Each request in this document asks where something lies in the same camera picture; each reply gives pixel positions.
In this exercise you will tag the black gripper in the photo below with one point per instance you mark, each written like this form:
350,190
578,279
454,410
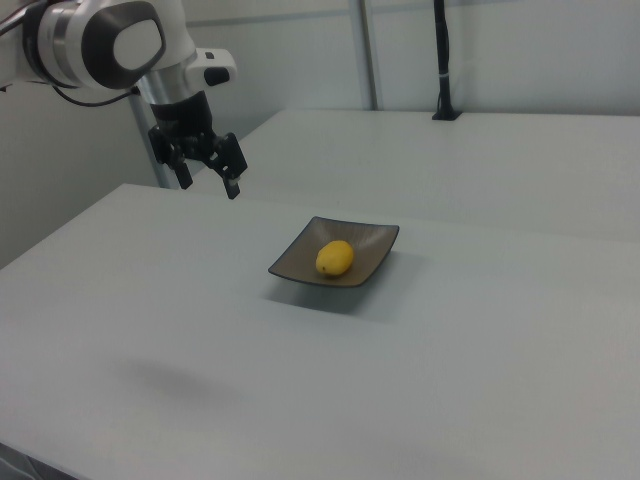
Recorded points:
182,120

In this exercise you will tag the yellow potato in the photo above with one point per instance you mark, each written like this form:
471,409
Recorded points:
335,259

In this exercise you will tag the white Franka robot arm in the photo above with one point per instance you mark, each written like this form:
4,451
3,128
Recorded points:
135,45

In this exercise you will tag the square brown ceramic plate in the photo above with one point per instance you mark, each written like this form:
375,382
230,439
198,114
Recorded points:
295,257

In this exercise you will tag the grey horizontal wall rail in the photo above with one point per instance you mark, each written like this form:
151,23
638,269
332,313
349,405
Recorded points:
300,17

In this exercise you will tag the black camera stand pole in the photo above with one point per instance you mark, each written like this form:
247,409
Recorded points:
442,45

